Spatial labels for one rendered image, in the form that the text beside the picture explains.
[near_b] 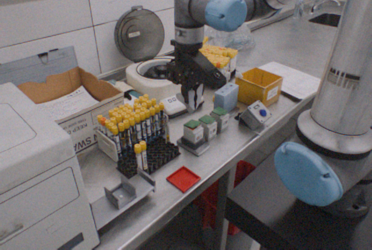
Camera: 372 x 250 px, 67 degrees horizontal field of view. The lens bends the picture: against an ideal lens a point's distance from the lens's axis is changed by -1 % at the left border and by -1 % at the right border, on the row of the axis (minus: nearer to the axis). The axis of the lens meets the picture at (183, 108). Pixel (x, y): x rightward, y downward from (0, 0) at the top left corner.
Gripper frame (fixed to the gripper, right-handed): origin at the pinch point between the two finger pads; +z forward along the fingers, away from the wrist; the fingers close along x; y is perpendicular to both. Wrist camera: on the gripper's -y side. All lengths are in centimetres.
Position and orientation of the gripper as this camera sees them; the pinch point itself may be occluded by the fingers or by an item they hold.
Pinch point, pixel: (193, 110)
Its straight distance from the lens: 82.4
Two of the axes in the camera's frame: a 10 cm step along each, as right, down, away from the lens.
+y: -7.4, -3.5, 5.7
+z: 0.0, 8.5, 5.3
